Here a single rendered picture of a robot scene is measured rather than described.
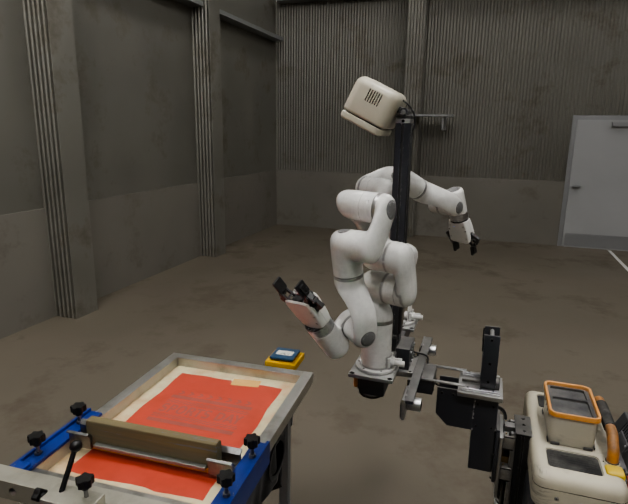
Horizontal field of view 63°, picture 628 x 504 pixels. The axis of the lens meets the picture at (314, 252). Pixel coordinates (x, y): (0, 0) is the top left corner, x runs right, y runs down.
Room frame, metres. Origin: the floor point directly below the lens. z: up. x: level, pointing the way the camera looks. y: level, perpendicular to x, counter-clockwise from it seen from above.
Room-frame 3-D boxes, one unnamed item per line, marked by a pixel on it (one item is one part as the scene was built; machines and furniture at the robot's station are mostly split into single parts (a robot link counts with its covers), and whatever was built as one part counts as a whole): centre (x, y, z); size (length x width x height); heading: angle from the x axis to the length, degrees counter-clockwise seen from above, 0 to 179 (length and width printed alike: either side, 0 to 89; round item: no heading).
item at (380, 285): (1.51, -0.21, 1.37); 0.13 x 0.10 x 0.16; 52
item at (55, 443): (1.31, 0.72, 0.98); 0.30 x 0.05 x 0.07; 164
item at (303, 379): (1.46, 0.38, 0.97); 0.79 x 0.58 x 0.04; 164
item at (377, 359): (1.51, -0.22, 1.21); 0.16 x 0.13 x 0.15; 71
